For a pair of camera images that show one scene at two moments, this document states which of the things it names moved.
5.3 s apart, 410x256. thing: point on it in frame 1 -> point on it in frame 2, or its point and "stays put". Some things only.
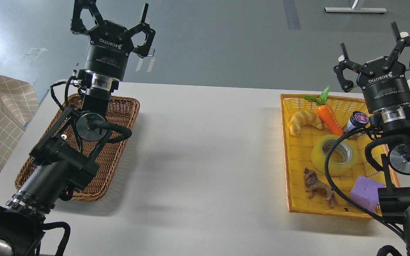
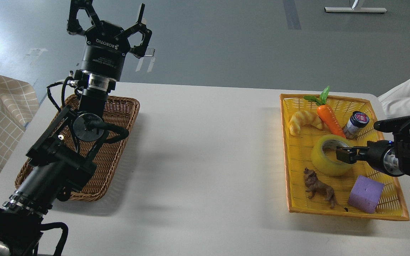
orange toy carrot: x=326 y=111 stays put
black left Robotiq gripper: x=108 y=52 stays put
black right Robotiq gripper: x=388 y=86 -> x=376 y=150
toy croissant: x=301 y=117 stays put
